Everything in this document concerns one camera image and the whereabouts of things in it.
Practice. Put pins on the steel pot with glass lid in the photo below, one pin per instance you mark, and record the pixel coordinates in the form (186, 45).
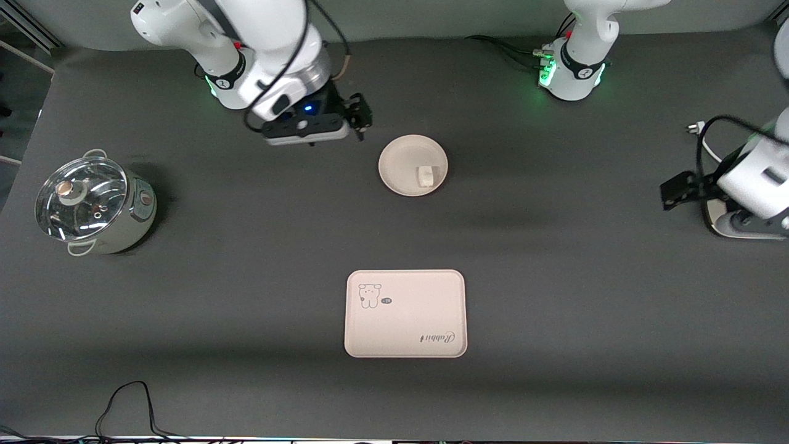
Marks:
(138, 216)

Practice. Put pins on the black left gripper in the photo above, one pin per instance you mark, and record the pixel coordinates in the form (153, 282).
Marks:
(695, 185)

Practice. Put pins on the round beige plate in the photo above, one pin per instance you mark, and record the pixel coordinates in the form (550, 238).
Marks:
(404, 163)

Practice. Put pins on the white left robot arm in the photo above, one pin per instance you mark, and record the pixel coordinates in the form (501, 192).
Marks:
(582, 68)

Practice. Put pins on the beige rabbit print tray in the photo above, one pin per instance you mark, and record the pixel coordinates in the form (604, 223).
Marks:
(413, 320)

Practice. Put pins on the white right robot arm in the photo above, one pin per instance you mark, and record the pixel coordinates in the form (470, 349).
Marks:
(265, 37)

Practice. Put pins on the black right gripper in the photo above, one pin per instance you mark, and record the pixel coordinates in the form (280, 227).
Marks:
(333, 103)

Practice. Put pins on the white steamed bun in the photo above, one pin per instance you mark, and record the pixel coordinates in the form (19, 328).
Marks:
(426, 176)

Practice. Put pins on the aluminium frame rail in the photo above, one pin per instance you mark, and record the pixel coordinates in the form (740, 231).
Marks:
(34, 34)

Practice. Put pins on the glass pot lid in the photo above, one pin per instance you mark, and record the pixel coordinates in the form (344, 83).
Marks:
(80, 197)

